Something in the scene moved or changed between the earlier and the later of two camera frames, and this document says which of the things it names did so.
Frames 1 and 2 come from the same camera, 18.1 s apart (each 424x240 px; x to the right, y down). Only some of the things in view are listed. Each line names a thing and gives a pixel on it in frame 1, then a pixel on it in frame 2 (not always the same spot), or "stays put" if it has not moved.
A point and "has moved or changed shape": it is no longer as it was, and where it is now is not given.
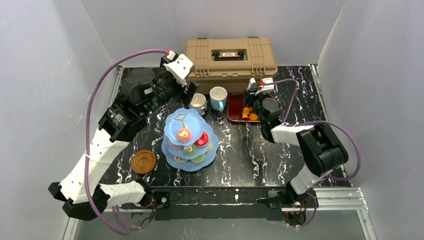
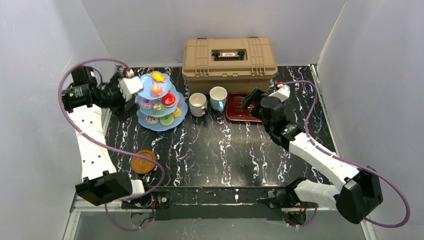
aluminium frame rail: x=324 y=200 stays put
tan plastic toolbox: x=230 y=63 stays put
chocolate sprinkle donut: x=179 y=160 → x=152 y=120
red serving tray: x=236 y=103 stays put
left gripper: x=180 y=88 → x=117 y=100
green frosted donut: x=199 y=159 → x=167 y=120
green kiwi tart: x=189 y=150 → x=158 y=108
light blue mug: x=218 y=96 stays put
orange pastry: x=246 y=111 has moved or changed shape
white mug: x=198 y=102 stays put
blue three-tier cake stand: x=189 y=143 has moved or changed shape
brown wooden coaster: x=143 y=161 stays put
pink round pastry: x=184 y=135 has moved or changed shape
